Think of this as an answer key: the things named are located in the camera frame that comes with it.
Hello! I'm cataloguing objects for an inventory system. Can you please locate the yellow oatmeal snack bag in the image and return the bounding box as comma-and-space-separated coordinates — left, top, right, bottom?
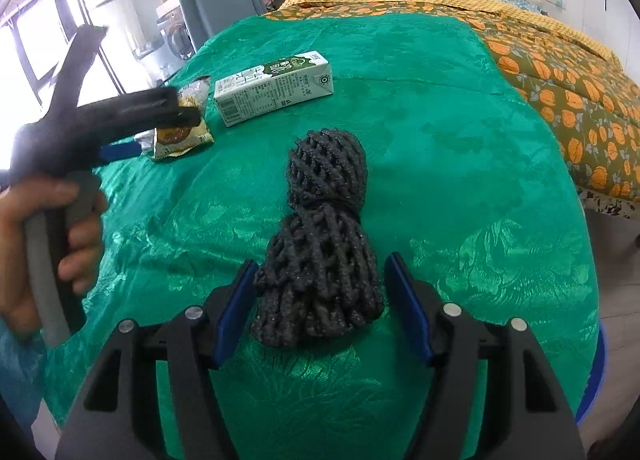
134, 76, 214, 161

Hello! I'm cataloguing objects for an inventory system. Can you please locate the black foam net sleeve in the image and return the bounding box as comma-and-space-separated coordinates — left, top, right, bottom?
252, 129, 385, 348

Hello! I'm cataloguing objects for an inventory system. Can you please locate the blue plastic trash basket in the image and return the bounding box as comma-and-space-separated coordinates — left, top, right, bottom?
575, 323, 606, 424

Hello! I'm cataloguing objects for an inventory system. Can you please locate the person's left hand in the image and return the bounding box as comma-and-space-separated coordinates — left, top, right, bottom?
1, 176, 107, 337

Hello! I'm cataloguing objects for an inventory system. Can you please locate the washing machine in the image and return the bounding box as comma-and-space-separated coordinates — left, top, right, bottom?
156, 0, 194, 61

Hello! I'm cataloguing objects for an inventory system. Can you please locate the white green milk carton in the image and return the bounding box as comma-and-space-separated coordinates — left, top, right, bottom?
214, 51, 334, 128

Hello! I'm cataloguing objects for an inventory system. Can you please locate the green satin bed cover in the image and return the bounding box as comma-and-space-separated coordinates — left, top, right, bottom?
48, 15, 596, 459

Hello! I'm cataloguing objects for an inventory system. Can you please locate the orange floral quilt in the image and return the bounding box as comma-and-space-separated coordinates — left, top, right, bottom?
266, 0, 639, 220

